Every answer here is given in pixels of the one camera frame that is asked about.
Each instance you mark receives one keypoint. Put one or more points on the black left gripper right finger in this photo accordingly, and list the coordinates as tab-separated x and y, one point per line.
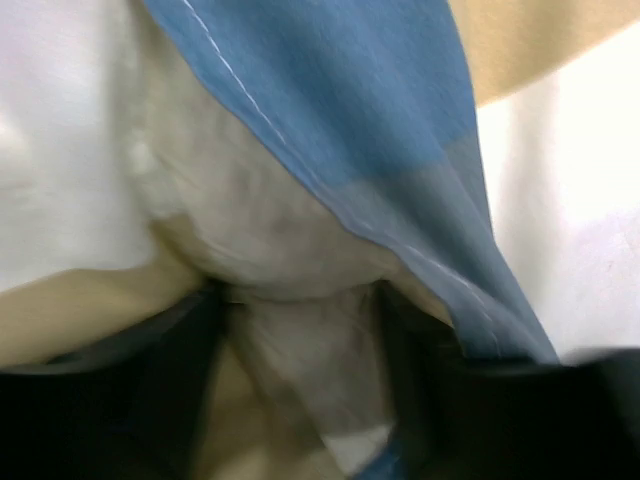
462	419

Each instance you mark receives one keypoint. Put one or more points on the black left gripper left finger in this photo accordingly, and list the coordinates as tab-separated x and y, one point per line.
129	406

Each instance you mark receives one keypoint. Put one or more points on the blue beige white checked pillowcase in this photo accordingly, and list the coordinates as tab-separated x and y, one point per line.
487	152

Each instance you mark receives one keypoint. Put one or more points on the white pillow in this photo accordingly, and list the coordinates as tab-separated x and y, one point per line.
300	288

